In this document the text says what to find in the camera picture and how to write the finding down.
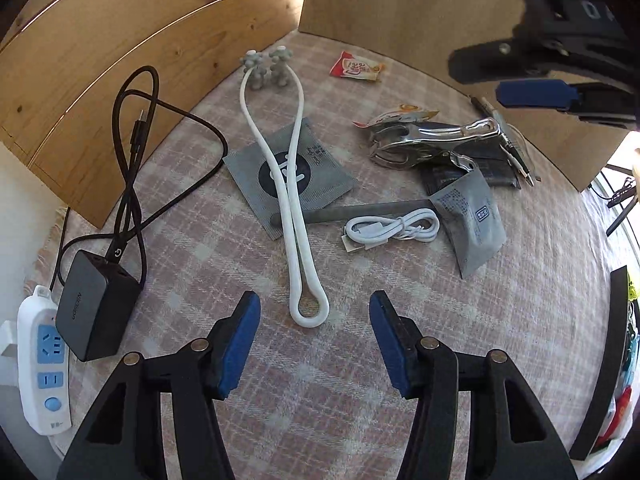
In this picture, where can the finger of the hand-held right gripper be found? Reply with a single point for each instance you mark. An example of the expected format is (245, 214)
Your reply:
(535, 94)
(485, 62)

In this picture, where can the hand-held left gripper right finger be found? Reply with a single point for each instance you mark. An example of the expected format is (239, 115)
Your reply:
(395, 360)

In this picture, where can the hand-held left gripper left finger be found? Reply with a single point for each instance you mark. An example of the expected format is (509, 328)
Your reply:
(240, 355)

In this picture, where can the black wipes packet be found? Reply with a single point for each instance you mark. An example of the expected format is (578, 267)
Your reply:
(495, 172)

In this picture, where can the white massage roller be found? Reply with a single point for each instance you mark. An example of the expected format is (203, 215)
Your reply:
(287, 220)

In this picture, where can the black storage box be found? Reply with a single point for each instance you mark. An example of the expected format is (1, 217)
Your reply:
(607, 360)

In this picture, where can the black pen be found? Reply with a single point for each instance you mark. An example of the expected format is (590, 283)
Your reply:
(515, 152)

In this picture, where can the orange torn wrapper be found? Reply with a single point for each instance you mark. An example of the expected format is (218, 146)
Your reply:
(405, 109)

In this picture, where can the light wooden board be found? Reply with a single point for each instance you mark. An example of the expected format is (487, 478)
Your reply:
(400, 10)

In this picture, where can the red white candy packet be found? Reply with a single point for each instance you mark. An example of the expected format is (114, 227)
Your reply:
(355, 66)

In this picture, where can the black tripod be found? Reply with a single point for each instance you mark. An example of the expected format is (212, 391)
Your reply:
(620, 205)

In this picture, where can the black power adapter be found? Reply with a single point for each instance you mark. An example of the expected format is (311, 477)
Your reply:
(95, 305)

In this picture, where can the grey nail file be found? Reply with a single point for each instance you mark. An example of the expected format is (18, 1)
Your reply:
(350, 211)

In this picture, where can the grey sachet black circle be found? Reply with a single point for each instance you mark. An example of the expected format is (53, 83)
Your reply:
(320, 180)

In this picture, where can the white power strip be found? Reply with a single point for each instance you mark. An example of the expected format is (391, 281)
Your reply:
(42, 360)

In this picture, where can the pine wooden panel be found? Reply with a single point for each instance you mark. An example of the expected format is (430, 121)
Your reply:
(100, 60)

